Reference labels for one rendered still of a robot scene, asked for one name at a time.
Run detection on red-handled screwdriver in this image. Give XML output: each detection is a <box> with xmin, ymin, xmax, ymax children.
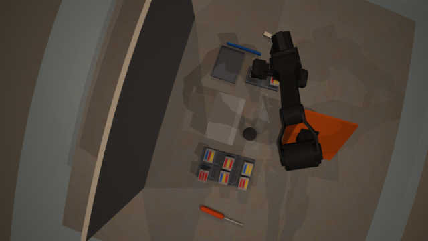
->
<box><xmin>201</xmin><ymin>206</ymin><xmax>243</xmax><ymax>225</ymax></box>

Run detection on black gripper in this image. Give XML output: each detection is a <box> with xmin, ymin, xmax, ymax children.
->
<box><xmin>251</xmin><ymin>58</ymin><xmax>308</xmax><ymax>88</ymax></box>

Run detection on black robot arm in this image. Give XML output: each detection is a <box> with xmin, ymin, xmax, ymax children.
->
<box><xmin>269</xmin><ymin>31</ymin><xmax>323</xmax><ymax>171</ymax></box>

